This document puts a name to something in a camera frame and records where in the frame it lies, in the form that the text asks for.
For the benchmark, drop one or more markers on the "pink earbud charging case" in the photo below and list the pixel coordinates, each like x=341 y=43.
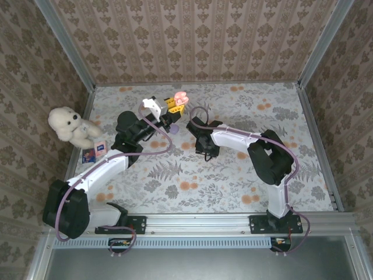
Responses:
x=179 y=95

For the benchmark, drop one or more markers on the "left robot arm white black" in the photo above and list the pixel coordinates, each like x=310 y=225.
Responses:
x=99 y=172

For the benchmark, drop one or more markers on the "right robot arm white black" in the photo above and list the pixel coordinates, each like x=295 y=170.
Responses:
x=275 y=198

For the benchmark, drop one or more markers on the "lilac round object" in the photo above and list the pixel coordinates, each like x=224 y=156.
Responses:
x=174 y=129

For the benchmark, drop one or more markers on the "pink tissue pack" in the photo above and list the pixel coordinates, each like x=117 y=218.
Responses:
x=101 y=148

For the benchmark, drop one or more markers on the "small dark printed box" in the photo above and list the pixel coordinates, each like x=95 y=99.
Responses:
x=88 y=156

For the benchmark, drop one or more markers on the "white teddy bear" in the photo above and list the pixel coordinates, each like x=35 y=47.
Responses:
x=67 y=122

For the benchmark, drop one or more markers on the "grey metal panel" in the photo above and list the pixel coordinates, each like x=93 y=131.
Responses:
x=189 y=265

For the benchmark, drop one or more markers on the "aluminium wall rail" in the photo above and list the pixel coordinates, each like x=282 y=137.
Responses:
x=145 y=84

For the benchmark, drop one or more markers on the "aluminium side rail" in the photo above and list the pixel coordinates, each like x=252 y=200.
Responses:
x=320 y=147
x=88 y=100

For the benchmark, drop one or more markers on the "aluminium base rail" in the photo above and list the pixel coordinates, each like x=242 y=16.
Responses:
x=198 y=223

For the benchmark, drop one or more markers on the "aluminium frame post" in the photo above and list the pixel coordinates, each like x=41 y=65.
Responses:
x=69 y=46
x=323 y=43

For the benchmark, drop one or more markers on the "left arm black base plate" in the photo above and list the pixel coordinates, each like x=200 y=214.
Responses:
x=140 y=224

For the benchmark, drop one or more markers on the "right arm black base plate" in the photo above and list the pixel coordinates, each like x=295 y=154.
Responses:
x=295 y=226

